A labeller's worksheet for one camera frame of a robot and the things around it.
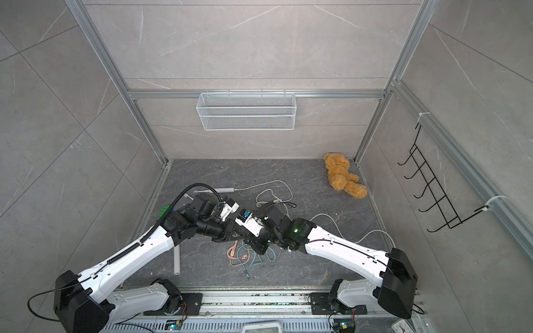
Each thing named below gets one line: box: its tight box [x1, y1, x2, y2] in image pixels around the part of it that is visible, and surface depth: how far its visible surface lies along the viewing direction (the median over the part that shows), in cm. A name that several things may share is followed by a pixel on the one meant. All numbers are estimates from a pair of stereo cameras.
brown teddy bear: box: [323, 152, 368, 200], surface depth 104 cm
